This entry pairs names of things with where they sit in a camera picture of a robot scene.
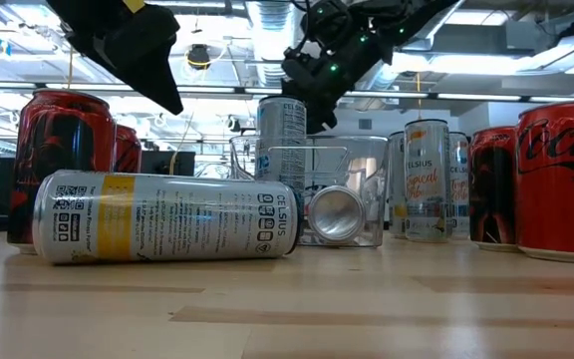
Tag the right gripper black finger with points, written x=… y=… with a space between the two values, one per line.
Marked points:
x=323 y=114

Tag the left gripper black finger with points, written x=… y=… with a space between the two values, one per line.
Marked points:
x=147 y=55

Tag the Celsius Arctic Vibe can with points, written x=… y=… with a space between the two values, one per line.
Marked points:
x=282 y=149
x=337 y=214

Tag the red Coca-Cola can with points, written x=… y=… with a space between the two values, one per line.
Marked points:
x=127 y=149
x=491 y=189
x=561 y=209
x=63 y=129

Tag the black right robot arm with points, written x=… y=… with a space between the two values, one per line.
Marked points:
x=406 y=20

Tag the long ceiling light strip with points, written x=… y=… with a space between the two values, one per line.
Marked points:
x=207 y=90

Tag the black monitor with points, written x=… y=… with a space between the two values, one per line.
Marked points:
x=167 y=163

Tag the corrugated silver ventilation duct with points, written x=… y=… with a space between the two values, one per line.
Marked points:
x=267 y=40

